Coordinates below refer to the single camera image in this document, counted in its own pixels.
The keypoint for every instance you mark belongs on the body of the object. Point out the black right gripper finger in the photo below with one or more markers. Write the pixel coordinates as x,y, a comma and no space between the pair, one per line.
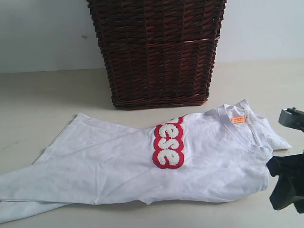
276,166

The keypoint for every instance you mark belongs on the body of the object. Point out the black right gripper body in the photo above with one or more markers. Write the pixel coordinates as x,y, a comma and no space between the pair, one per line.
289,188

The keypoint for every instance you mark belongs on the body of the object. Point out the white t-shirt with red logo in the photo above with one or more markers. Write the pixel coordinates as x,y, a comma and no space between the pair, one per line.
216,156

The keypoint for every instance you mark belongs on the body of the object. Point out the dark brown wicker basket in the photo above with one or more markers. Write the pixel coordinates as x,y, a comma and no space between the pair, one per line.
158,53

